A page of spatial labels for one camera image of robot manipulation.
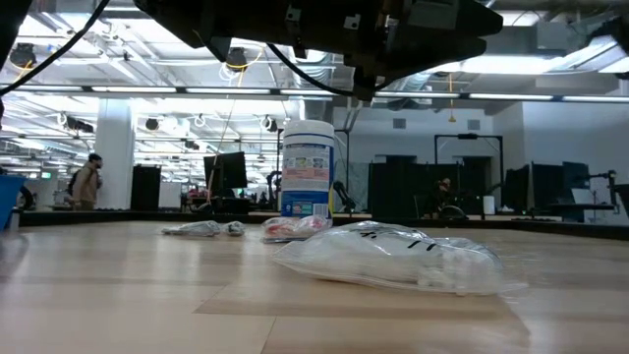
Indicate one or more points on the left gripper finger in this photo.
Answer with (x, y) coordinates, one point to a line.
(452, 19)
(442, 51)

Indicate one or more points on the red toothbrush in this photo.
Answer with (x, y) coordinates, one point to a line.
(295, 227)

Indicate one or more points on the small background robot arm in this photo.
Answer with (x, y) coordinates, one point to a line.
(344, 194)

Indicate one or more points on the person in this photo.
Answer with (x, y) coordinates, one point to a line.
(443, 189)
(86, 184)

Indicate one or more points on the black partition panels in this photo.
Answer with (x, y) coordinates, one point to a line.
(403, 192)

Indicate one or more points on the white wipes canister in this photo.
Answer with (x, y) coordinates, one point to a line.
(307, 172)

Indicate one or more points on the white waste bin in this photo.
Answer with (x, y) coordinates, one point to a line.
(489, 205)

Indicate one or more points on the black workstation screens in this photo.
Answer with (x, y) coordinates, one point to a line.
(540, 187)

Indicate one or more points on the black background monitor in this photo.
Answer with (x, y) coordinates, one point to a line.
(226, 172)

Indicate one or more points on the vanity pack in clear bag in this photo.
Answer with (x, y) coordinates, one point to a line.
(393, 260)

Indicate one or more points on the black cabinet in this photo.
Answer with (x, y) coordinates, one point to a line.
(145, 189)

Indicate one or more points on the white pillar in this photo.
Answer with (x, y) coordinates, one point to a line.
(113, 167)

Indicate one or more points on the blue plastic bin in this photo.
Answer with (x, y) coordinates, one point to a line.
(10, 201)

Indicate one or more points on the black gantry frame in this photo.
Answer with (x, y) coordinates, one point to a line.
(467, 136)

